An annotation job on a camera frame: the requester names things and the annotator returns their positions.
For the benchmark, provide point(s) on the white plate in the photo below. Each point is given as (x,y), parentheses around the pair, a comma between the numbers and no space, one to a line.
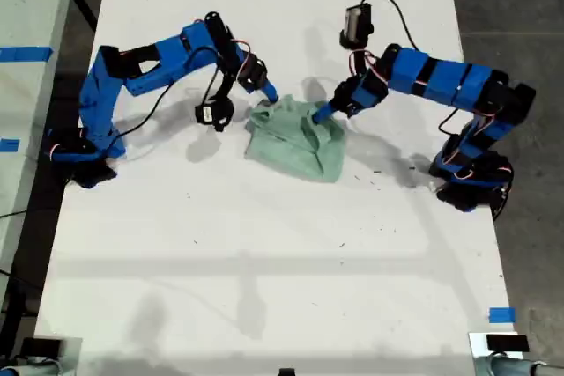
(477,345)

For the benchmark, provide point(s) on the blue-taped robot arm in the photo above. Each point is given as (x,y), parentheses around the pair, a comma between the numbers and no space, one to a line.
(445,76)

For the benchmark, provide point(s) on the pale green T-shirt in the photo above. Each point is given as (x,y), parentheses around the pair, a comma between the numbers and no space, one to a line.
(286,147)

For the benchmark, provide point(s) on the short blue tape strip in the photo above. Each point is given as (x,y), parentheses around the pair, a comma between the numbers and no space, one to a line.
(9,145)

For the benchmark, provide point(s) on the pale grey-blue tube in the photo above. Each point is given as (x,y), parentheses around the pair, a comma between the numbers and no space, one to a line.
(31,368)
(511,367)

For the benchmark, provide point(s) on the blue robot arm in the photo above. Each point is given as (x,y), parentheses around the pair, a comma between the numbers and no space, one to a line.
(97,98)

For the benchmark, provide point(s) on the small black object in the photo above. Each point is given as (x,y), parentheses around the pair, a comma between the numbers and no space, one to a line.
(286,372)

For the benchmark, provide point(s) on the arm camera box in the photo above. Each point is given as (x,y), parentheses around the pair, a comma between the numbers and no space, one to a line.
(357,26)
(206,114)

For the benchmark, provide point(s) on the small black box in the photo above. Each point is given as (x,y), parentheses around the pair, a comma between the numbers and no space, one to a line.
(506,343)
(40,348)

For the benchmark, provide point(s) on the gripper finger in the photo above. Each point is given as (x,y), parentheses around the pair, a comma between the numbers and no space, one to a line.
(263,95)
(329,117)
(269,90)
(327,111)

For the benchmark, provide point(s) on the blue tape patch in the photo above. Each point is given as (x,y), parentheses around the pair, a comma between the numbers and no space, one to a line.
(502,315)

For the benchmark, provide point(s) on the long blue tape strip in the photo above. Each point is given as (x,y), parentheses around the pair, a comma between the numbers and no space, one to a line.
(26,53)

